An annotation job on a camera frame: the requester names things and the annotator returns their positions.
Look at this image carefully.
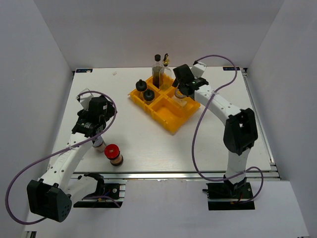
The clear glass jar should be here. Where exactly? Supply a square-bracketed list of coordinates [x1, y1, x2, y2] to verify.
[173, 89, 187, 107]

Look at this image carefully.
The clear oil bottle gold spout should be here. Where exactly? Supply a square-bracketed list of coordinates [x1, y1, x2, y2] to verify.
[159, 53, 172, 91]

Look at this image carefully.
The dark sauce bottle black cap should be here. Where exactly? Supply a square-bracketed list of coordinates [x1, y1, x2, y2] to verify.
[152, 54, 162, 89]

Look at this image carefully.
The black-cap white spice jar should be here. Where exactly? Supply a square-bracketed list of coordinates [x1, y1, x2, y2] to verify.
[143, 89, 155, 105]

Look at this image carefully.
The red-lid spice jar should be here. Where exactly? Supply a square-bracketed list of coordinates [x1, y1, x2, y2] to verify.
[104, 144, 123, 166]

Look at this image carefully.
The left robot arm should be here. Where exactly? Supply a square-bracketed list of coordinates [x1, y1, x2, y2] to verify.
[27, 95, 116, 222]

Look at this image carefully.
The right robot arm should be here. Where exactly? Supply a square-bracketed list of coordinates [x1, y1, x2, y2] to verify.
[172, 63, 258, 198]

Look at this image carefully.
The yellow four-compartment bin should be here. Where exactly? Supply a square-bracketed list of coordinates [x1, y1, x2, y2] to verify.
[129, 76, 201, 134]

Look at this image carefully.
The grey-lid small spice jar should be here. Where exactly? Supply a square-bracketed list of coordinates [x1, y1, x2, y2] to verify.
[93, 136, 106, 153]

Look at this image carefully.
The right xdof label sticker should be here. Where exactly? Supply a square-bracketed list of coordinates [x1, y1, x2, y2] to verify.
[222, 66, 240, 71]

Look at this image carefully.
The xdof label sticker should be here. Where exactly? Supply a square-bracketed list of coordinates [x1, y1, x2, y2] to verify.
[222, 66, 240, 71]
[75, 68, 93, 73]

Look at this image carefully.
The left xdof label sticker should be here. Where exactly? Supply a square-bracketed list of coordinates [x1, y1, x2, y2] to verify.
[75, 68, 93, 73]

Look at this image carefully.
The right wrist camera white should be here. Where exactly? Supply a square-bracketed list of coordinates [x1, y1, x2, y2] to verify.
[191, 62, 207, 79]

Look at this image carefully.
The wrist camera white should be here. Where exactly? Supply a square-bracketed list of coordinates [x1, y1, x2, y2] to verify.
[76, 88, 93, 111]
[191, 62, 207, 79]

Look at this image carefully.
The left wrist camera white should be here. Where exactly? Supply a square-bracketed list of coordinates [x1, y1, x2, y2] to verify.
[76, 88, 93, 111]

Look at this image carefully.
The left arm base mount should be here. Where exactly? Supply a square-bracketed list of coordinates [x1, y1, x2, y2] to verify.
[73, 173, 125, 208]

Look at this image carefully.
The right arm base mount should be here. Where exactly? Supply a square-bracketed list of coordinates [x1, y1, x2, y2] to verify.
[202, 182, 255, 211]

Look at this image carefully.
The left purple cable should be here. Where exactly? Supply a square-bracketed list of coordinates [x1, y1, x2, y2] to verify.
[4, 90, 117, 225]

